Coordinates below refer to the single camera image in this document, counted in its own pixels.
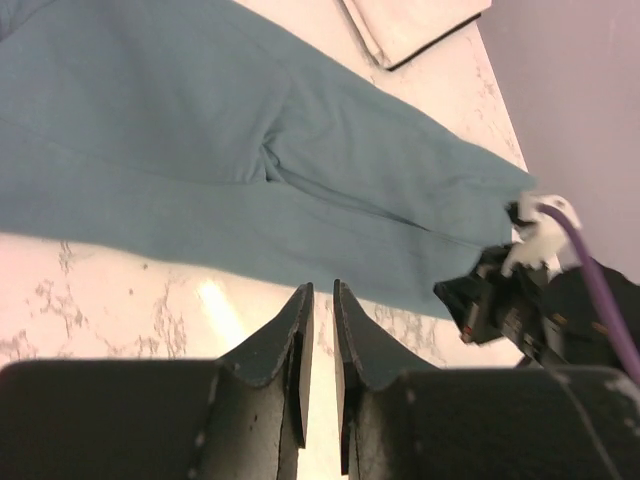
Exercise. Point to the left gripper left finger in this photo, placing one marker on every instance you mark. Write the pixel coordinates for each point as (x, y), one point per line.
(240, 416)

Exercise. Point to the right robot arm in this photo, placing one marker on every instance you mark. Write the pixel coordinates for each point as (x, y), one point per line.
(551, 320)

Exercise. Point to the grey-blue t-shirt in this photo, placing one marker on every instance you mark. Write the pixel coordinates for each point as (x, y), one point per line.
(200, 132)

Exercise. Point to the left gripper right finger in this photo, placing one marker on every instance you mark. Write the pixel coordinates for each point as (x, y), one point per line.
(400, 417)

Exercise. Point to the white folded mat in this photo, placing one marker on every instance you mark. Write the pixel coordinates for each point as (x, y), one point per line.
(394, 32)

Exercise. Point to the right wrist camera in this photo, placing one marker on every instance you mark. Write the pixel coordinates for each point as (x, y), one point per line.
(540, 221)

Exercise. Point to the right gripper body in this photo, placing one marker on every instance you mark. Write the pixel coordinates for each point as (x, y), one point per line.
(487, 306)

